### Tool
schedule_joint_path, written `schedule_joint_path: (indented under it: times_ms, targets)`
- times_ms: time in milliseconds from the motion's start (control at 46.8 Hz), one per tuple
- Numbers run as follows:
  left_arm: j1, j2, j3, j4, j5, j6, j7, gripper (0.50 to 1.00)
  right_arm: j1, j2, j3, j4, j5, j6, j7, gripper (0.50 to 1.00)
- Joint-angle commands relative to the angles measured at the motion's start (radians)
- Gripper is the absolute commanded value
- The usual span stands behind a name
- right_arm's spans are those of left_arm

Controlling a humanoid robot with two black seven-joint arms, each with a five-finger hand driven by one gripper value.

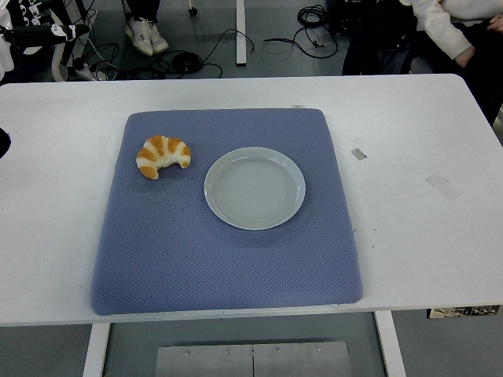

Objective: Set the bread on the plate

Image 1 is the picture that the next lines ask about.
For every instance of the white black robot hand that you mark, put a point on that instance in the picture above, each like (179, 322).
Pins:
(35, 34)

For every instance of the golden croissant bread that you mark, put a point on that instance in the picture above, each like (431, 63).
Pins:
(165, 149)

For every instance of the person's forearm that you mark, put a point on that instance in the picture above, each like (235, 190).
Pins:
(440, 27)

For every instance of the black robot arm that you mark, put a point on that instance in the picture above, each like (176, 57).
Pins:
(3, 141)

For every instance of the pale grey round plate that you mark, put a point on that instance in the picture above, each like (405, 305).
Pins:
(255, 188)

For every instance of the grey metal plate with screws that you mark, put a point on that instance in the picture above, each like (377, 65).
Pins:
(251, 361)

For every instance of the white office chair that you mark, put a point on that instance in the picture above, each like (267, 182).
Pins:
(59, 63)

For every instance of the person's foot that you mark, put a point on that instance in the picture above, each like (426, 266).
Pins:
(158, 39)
(139, 37)

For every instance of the person's legs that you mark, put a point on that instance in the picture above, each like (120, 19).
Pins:
(143, 8)

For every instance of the small caster wheel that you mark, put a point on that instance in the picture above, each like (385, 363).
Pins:
(192, 12)

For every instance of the blue textured mat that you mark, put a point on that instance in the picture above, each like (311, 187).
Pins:
(196, 259)

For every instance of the black equipment box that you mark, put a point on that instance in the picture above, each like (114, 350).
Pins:
(346, 19)

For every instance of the white table leg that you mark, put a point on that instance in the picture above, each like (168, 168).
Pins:
(391, 345)
(95, 349)

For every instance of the black bag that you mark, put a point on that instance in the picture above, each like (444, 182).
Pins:
(365, 55)

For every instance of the small grey tape piece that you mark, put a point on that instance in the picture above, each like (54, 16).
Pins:
(358, 154)

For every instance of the person's hand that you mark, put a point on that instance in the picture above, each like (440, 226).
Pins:
(496, 23)
(465, 57)

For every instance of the long clear tape strip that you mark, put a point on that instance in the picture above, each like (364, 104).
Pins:
(443, 187)

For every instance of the seated person's body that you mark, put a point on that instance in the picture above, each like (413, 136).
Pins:
(485, 63)

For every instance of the black white printed label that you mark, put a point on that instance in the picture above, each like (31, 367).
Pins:
(463, 312)

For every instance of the white desk leg post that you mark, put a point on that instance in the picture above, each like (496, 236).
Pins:
(241, 35)

